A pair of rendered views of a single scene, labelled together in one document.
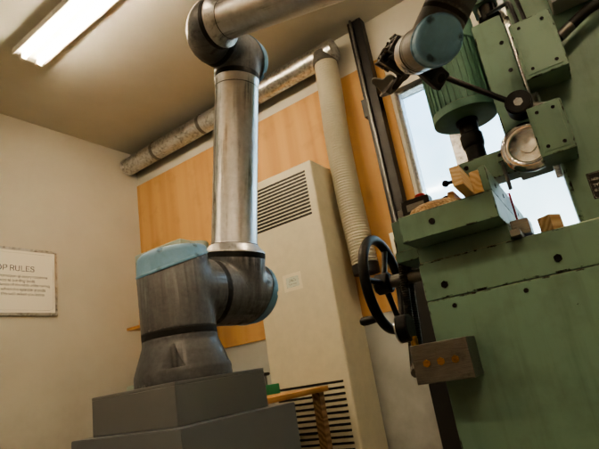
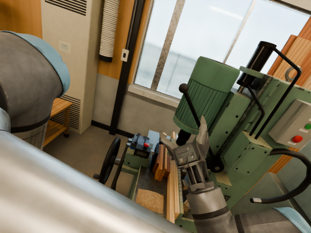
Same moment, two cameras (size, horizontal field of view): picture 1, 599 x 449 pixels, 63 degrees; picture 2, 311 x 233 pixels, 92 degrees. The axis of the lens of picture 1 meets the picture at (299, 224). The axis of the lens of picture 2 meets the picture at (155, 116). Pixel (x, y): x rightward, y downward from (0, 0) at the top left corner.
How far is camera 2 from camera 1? 1.20 m
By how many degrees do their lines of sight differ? 55
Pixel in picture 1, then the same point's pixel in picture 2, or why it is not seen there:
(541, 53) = (246, 165)
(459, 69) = (208, 114)
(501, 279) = not seen: hidden behind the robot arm
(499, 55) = (229, 121)
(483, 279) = not seen: hidden behind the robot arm
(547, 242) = (181, 221)
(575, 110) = (229, 172)
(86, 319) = not seen: outside the picture
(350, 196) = (111, 17)
